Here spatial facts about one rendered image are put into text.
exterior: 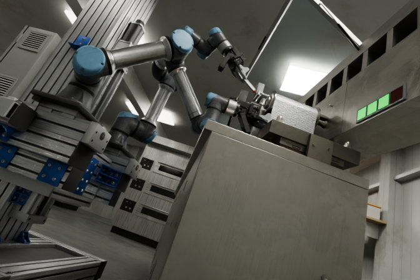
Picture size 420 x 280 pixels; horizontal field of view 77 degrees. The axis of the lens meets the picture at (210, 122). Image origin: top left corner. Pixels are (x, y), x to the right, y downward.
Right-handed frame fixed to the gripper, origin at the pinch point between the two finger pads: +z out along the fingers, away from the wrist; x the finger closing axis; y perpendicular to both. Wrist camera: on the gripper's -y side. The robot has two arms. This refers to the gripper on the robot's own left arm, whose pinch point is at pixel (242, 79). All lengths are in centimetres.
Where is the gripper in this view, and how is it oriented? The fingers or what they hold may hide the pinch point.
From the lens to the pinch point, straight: 148.9
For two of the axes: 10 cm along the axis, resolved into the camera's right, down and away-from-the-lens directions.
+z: 5.1, 8.3, -2.2
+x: -1.7, 3.5, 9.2
